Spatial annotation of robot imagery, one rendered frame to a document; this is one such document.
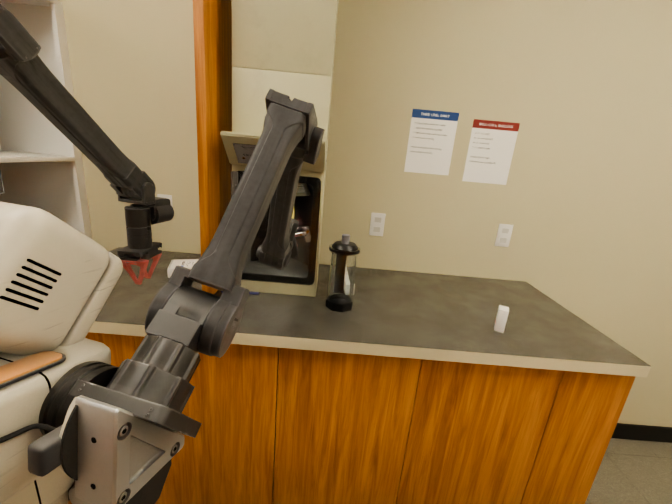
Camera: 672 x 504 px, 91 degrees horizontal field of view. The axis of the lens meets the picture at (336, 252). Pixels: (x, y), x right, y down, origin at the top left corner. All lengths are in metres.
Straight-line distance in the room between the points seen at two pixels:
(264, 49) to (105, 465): 1.10
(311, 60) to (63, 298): 0.96
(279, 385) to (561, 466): 1.02
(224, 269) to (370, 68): 1.31
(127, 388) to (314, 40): 1.06
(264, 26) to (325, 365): 1.07
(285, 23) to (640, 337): 2.28
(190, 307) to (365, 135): 1.28
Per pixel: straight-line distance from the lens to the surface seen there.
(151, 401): 0.42
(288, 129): 0.56
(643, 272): 2.30
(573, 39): 1.93
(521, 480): 1.56
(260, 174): 0.52
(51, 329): 0.50
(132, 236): 0.99
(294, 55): 1.21
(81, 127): 0.86
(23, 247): 0.46
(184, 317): 0.45
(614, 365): 1.35
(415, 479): 1.45
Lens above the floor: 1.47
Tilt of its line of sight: 16 degrees down
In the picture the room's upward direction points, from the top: 5 degrees clockwise
